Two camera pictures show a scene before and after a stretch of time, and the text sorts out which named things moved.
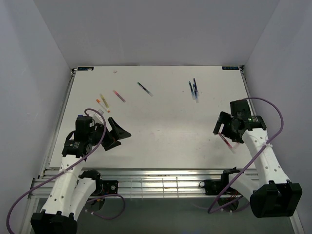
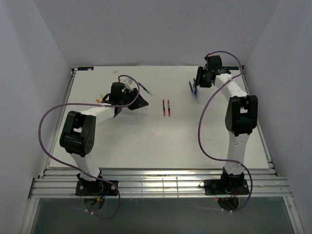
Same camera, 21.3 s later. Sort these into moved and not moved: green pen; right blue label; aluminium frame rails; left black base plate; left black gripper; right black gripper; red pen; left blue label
Moved: red pen; right black gripper; left black gripper
Not moved: aluminium frame rails; green pen; left black base plate; right blue label; left blue label
